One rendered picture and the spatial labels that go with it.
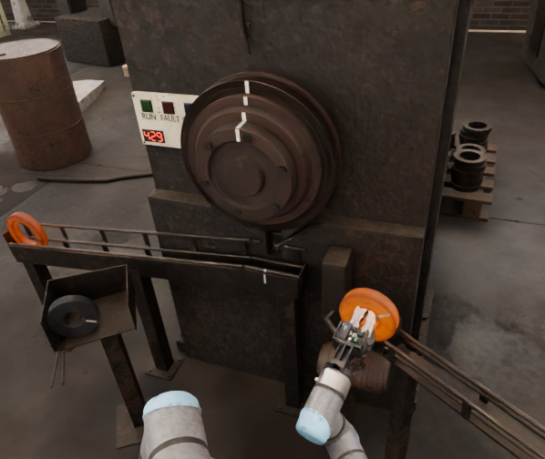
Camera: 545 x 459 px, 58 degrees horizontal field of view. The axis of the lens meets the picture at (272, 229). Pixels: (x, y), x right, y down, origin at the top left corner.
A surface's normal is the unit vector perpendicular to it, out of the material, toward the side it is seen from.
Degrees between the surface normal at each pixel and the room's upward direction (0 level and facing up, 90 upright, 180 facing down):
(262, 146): 90
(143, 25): 90
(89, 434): 0
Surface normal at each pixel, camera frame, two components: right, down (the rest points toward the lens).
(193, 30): -0.35, 0.56
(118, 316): -0.14, -0.79
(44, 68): 0.73, 0.36
